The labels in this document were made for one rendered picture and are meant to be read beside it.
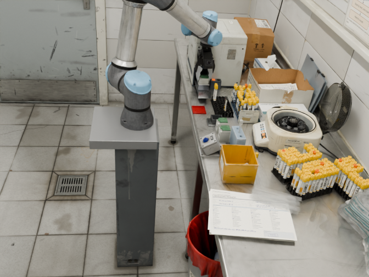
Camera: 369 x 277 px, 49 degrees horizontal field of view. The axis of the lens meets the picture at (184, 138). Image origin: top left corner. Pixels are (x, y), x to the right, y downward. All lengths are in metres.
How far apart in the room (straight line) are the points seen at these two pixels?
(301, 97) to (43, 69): 2.32
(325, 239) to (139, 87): 0.94
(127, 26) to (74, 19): 1.73
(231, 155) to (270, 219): 0.35
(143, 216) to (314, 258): 0.98
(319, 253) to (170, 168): 1.78
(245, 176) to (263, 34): 1.25
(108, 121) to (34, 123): 1.79
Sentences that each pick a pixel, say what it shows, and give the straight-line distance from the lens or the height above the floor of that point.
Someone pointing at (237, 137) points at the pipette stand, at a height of 0.97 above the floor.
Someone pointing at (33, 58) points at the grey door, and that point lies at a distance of 3.69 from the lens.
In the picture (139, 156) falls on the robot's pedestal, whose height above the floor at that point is 0.79.
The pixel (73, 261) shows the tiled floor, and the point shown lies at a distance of 2.49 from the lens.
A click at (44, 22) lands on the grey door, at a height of 0.75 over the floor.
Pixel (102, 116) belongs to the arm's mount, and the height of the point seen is 0.92.
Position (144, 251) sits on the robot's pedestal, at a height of 0.12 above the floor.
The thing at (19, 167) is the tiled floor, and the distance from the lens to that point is 3.17.
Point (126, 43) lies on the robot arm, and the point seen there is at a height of 1.25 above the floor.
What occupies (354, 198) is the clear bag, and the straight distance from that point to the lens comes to 1.60.
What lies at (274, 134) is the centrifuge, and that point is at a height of 0.98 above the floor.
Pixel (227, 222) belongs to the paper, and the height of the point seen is 0.89.
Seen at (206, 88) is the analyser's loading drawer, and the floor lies 0.92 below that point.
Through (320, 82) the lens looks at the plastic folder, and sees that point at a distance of 2.16.
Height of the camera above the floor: 1.94
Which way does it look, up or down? 35 degrees down
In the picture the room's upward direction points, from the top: 6 degrees clockwise
